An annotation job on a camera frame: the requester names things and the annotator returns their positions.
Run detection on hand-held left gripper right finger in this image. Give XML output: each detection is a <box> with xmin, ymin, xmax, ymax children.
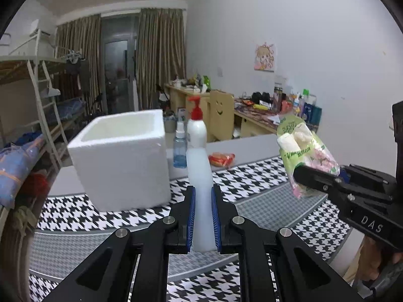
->
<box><xmin>211</xmin><ymin>184</ymin><xmax>362</xmax><ymax>302</ymax></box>

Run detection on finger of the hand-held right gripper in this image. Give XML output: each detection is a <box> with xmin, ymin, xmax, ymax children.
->
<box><xmin>340</xmin><ymin>164</ymin><xmax>395</xmax><ymax>196</ymax></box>
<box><xmin>293</xmin><ymin>164</ymin><xmax>347</xmax><ymax>194</ymax></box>

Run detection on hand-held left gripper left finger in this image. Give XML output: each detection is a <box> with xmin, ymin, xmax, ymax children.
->
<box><xmin>41</xmin><ymin>185</ymin><xmax>196</xmax><ymax>302</ymax></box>

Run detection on green tissue pack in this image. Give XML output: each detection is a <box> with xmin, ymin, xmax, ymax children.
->
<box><xmin>277</xmin><ymin>115</ymin><xmax>341</xmax><ymax>199</ymax></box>

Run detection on white bottle red pump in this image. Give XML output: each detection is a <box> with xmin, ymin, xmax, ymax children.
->
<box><xmin>186</xmin><ymin>145</ymin><xmax>215</xmax><ymax>252</ymax></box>

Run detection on white foam box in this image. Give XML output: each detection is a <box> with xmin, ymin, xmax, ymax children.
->
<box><xmin>67</xmin><ymin>109</ymin><xmax>172</xmax><ymax>211</ymax></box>

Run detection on person's right hand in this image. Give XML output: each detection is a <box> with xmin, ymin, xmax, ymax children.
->
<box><xmin>362</xmin><ymin>236</ymin><xmax>403</xmax><ymax>274</ymax></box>

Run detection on orange snack packet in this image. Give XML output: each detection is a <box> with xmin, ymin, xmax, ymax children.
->
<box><xmin>208</xmin><ymin>153</ymin><xmax>236</xmax><ymax>168</ymax></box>

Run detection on clear blue spray bottle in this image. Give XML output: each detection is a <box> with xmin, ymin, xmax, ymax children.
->
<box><xmin>173</xmin><ymin>120</ymin><xmax>189</xmax><ymax>168</ymax></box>

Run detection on wooden desk patterned top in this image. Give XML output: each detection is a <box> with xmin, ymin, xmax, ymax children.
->
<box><xmin>233</xmin><ymin>99</ymin><xmax>318</xmax><ymax>139</ymax></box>

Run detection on dark thermos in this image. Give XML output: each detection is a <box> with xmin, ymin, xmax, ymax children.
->
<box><xmin>273</xmin><ymin>83</ymin><xmax>283</xmax><ymax>112</ymax></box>

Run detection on houndstooth table cloth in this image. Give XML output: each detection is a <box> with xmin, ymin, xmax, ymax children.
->
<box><xmin>28</xmin><ymin>156</ymin><xmax>353</xmax><ymax>302</ymax></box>

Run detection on wooden smiley chair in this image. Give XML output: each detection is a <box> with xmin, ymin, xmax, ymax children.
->
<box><xmin>209</xmin><ymin>90</ymin><xmax>235</xmax><ymax>142</ymax></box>

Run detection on light wooden desk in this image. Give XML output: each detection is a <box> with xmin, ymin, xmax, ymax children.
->
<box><xmin>164</xmin><ymin>83</ymin><xmax>211</xmax><ymax>123</ymax></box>

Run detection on red cloth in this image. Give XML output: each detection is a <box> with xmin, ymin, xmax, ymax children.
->
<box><xmin>22</xmin><ymin>173</ymin><xmax>49</xmax><ymax>196</ymax></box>

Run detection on brown curtain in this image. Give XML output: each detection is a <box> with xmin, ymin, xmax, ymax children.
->
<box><xmin>57</xmin><ymin>14</ymin><xmax>103</xmax><ymax>117</ymax></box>
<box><xmin>135</xmin><ymin>7</ymin><xmax>187</xmax><ymax>110</ymax></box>

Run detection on glass balcony door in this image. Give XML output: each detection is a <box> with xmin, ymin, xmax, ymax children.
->
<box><xmin>101</xmin><ymin>13</ymin><xmax>141</xmax><ymax>114</ymax></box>

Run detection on white bed ladder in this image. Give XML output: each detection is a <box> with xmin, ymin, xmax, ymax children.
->
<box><xmin>27</xmin><ymin>60</ymin><xmax>68</xmax><ymax>170</ymax></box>

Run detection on blue patterned quilt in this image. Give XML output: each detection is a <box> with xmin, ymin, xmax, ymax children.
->
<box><xmin>0</xmin><ymin>134</ymin><xmax>45</xmax><ymax>210</ymax></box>

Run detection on hanging dark clothes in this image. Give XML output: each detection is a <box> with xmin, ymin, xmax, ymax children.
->
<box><xmin>64</xmin><ymin>50</ymin><xmax>85</xmax><ymax>76</ymax></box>

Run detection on white metal bunk bed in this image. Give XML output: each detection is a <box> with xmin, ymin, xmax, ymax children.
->
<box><xmin>0</xmin><ymin>28</ymin><xmax>89</xmax><ymax>196</ymax></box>

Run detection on white air conditioner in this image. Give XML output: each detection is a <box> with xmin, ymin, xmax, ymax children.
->
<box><xmin>30</xmin><ymin>19</ymin><xmax>52</xmax><ymax>36</ymax></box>

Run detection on cartoon wall poster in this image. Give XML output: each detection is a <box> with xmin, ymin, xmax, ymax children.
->
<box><xmin>254</xmin><ymin>42</ymin><xmax>278</xmax><ymax>72</ymax></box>

